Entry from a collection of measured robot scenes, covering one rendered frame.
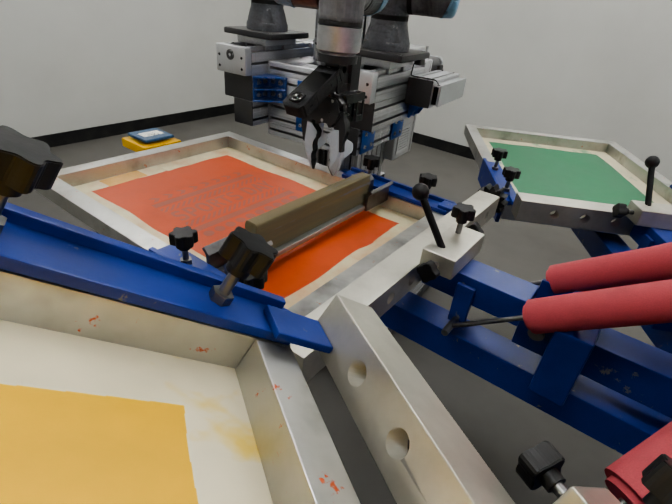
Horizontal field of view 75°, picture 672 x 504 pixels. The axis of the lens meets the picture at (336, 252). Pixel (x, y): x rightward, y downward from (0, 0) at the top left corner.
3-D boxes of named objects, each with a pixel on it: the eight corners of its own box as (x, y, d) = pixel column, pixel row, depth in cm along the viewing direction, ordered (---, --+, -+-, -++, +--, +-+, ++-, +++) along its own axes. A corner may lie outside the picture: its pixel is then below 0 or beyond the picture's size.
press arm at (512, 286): (420, 282, 76) (426, 258, 73) (435, 268, 80) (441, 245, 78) (519, 328, 68) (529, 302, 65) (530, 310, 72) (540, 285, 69)
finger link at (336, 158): (359, 171, 86) (357, 123, 82) (341, 178, 82) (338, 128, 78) (346, 170, 88) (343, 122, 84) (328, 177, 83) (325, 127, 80)
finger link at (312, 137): (328, 163, 90) (339, 121, 84) (309, 170, 86) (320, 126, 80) (316, 157, 91) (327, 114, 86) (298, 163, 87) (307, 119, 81)
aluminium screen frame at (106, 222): (34, 190, 102) (30, 175, 100) (229, 142, 143) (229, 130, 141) (281, 356, 64) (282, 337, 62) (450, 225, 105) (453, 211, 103)
